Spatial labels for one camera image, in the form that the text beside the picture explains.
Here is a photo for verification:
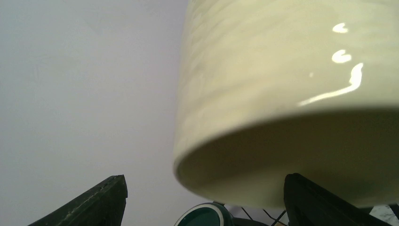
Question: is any black wire dish rack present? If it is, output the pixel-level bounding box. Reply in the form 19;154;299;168
226;203;399;226

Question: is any cream ribbed ceramic mug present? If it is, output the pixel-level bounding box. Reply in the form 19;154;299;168
173;0;399;208

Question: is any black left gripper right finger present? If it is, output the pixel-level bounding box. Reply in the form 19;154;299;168
284;173;389;226

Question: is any dark green ceramic mug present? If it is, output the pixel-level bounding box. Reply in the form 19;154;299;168
174;202;234;226

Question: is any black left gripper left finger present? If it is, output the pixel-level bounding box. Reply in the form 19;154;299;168
31;175;128;226

